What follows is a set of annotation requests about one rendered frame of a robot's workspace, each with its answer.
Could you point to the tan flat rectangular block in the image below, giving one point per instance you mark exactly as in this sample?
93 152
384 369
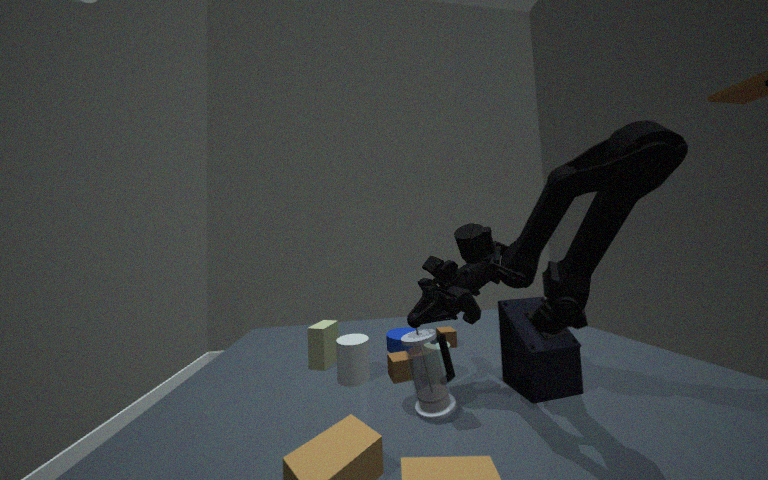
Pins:
449 468
348 450

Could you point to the glass french press with black knob plunger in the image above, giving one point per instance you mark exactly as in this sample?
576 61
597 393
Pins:
429 380

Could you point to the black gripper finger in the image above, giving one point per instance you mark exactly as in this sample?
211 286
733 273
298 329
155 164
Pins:
438 310
424 301

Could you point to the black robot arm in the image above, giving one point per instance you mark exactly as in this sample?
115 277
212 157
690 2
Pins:
634 161

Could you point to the brown cube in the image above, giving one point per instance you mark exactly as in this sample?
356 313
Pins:
450 335
398 369

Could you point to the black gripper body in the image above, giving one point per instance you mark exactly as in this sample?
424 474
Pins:
460 296

